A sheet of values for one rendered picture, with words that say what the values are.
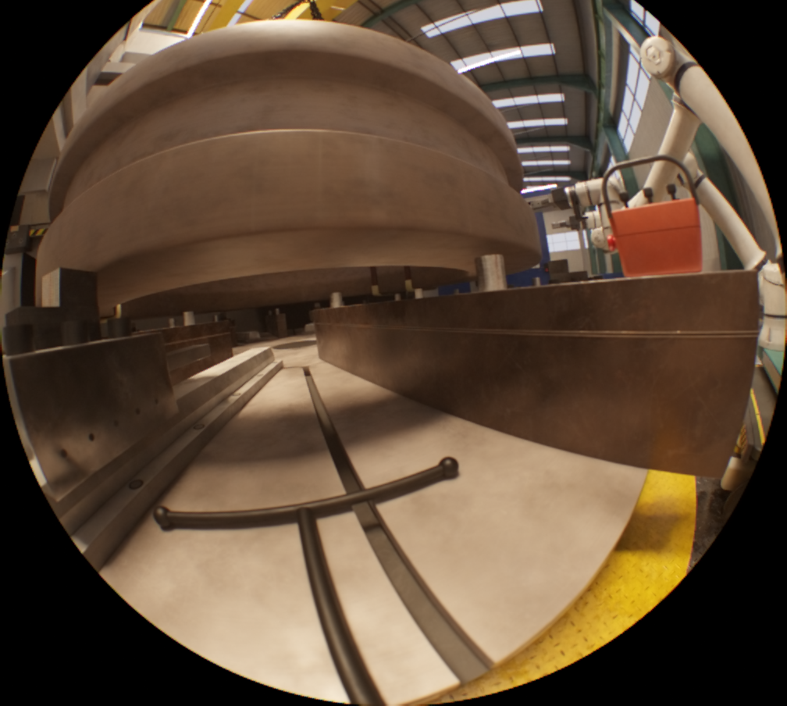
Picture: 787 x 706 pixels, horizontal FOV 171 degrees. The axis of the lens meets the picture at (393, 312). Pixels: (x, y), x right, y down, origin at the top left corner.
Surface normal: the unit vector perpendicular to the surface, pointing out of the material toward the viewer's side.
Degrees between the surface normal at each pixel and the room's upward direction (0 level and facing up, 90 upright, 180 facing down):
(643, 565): 0
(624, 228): 97
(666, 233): 97
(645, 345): 90
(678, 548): 0
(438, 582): 0
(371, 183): 90
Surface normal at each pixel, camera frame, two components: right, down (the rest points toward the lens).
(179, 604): -0.11, -0.99
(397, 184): 0.47, -0.01
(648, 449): -0.84, 0.11
